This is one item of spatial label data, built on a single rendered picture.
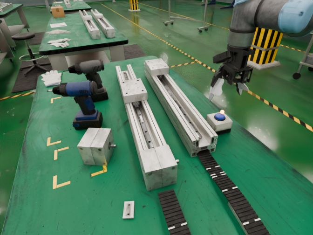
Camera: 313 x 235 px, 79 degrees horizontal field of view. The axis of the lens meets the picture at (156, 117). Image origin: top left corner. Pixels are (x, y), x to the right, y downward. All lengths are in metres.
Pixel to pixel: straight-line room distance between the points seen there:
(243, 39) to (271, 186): 0.47
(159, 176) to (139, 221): 0.13
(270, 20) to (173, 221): 0.58
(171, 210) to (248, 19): 0.57
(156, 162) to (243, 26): 0.47
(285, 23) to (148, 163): 0.51
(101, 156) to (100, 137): 0.07
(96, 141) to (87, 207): 0.21
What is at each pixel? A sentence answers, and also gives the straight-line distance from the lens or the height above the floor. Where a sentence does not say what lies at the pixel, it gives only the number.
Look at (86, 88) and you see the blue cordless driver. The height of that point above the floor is 0.98.
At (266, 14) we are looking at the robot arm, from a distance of 0.62.
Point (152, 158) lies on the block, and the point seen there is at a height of 0.87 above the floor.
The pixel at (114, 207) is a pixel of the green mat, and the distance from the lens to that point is 0.64.
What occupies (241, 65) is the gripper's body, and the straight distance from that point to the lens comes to 0.67.
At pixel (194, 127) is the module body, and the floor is 0.84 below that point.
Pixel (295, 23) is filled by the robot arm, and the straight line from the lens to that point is 0.60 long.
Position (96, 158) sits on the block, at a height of 0.82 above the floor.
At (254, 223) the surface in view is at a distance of 0.61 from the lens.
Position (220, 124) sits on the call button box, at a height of 0.84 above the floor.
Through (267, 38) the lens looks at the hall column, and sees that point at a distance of 3.76.
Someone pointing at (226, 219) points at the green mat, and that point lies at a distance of 0.63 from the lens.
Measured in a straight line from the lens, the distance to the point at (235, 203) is 0.62.
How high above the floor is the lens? 1.33
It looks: 37 degrees down
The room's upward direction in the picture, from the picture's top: 2 degrees counter-clockwise
